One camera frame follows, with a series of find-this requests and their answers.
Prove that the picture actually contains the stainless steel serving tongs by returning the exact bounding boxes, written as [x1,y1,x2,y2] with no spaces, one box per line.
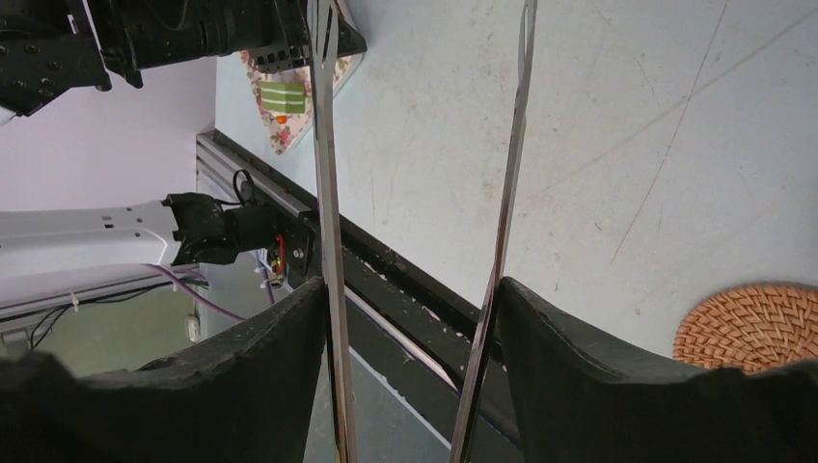
[307,1,538,462]

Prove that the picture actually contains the green striped cake slice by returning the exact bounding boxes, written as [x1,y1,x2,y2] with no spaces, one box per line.
[259,81,307,114]

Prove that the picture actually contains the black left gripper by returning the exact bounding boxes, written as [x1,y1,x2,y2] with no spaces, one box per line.
[0,0,368,119]

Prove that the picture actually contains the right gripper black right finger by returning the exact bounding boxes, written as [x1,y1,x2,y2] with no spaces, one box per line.
[497,277,817,462]

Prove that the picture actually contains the floral square tray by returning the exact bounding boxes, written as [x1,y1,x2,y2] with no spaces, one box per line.
[239,0,365,156]

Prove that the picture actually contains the woven rattan coaster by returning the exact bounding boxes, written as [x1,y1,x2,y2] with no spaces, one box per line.
[672,283,817,373]

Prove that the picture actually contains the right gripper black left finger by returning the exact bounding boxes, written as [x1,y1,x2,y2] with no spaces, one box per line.
[1,278,328,462]

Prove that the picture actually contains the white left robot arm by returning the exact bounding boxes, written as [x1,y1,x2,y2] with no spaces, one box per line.
[1,1,367,279]

